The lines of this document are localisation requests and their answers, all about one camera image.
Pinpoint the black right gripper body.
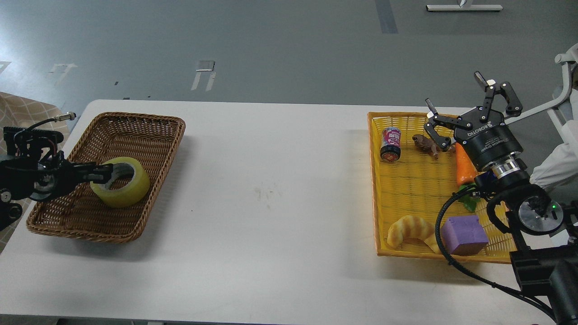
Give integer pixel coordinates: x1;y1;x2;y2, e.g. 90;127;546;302
454;107;523;172

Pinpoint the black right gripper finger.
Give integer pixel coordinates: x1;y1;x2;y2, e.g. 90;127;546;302
424;99;472;152
474;71;523;123

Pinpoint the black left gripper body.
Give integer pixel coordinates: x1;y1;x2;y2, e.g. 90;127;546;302
28;161;75;201

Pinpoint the yellow tape roll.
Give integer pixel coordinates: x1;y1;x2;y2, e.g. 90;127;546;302
89;157;150;208

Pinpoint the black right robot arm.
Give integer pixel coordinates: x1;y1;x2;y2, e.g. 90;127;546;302
424;71;578;325

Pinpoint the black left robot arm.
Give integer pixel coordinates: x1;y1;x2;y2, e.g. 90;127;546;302
0;127;113;230

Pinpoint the brown toy animal figure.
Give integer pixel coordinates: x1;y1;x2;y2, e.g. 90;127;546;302
411;134;442;161

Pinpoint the toy orange carrot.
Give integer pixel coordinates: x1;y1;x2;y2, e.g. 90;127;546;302
455;142;479;212

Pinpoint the white office chair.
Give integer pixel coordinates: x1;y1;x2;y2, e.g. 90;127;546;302
506;44;578;145

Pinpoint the yellow plastic basket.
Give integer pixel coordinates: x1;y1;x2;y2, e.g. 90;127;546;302
366;111;520;264

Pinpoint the brown wicker basket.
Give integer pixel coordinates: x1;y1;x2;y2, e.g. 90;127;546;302
26;112;186;243

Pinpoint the purple foam cube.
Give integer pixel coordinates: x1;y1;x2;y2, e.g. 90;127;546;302
440;215;489;256

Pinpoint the white bar stand base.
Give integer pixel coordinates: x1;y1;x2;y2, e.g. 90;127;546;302
425;3;503;12

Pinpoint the toy croissant bread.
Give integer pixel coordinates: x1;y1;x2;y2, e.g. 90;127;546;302
386;215;441;254

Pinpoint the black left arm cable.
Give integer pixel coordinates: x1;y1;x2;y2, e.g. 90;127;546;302
28;112;77;131

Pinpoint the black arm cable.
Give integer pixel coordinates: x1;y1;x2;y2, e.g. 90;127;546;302
434;190;558;322
28;112;77;131

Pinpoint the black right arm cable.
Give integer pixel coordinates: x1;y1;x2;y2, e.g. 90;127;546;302
434;190;558;322

